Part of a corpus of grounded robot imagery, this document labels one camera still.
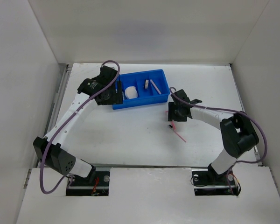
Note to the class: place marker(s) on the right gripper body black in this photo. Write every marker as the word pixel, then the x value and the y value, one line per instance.
pixel 174 113

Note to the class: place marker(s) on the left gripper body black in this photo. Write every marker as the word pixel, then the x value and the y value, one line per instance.
pixel 114 97

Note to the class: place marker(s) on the round beige powder puff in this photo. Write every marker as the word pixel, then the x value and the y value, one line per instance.
pixel 131 92

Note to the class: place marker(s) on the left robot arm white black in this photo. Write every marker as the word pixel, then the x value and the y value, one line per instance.
pixel 53 150

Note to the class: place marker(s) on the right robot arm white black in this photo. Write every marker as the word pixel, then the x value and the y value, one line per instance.
pixel 237 132

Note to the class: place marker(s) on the blue plastic divided tray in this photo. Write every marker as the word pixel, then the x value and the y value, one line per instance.
pixel 145 97

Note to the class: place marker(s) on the aluminium rail left side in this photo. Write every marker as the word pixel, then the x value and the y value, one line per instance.
pixel 61 85

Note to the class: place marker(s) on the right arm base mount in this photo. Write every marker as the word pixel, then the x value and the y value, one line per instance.
pixel 206 183

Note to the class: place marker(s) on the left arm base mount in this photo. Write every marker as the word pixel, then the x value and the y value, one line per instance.
pixel 95 185

